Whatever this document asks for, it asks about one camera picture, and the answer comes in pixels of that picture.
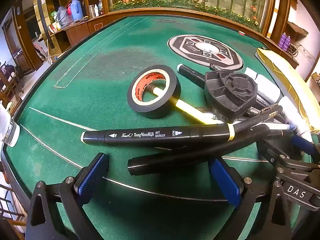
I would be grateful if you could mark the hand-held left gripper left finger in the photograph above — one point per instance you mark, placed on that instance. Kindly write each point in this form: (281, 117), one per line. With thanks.
(91, 177)

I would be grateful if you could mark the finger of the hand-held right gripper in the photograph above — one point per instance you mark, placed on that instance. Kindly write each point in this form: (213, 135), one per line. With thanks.
(270, 152)
(303, 145)

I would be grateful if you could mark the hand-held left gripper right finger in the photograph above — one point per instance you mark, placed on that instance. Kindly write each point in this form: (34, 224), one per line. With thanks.
(225, 182)

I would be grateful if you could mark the white pen blue tip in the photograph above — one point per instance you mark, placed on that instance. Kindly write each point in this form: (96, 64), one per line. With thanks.
(280, 126)

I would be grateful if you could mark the white labelled medicine bottle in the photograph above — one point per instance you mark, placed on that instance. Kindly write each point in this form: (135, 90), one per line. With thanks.
(292, 112)

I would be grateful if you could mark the black pen with label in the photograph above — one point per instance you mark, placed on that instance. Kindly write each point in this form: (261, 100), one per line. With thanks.
(262, 116)

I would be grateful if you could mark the plain black marker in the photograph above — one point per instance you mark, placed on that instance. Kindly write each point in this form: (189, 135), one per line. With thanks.
(187, 155)

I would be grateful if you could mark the white plastic jar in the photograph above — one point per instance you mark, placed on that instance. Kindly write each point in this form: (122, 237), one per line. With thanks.
(268, 88)

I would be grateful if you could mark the black plastic tape dispenser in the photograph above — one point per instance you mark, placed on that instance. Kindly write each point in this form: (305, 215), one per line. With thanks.
(232, 92)

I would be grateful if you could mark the yellow lined tray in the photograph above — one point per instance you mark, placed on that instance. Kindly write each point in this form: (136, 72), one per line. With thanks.
(282, 72)

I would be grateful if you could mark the black printed art marker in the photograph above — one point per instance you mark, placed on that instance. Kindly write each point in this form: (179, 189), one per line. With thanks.
(160, 136)

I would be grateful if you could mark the yellow pen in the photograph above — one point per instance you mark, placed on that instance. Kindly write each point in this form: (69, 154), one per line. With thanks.
(185, 106)

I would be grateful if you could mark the black tape roll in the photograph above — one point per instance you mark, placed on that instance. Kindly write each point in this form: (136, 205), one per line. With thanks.
(160, 108)

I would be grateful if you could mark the black marker white cap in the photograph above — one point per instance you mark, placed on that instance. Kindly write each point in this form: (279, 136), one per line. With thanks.
(190, 73)

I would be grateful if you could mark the purple bottles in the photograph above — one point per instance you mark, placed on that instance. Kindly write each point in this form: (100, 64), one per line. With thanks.
(285, 41)

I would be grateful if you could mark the cardboard box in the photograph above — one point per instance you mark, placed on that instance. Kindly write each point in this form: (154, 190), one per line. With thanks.
(297, 29)

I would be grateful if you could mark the small red white object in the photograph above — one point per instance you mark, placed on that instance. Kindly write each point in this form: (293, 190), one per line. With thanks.
(241, 33)

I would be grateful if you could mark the round table centre emblem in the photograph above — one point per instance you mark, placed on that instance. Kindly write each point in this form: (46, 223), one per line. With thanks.
(185, 47)

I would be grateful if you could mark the wooden counter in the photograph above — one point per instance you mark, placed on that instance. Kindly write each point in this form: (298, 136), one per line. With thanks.
(80, 31)

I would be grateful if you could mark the steel flask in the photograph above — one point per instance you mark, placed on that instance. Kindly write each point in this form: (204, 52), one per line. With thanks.
(91, 10)

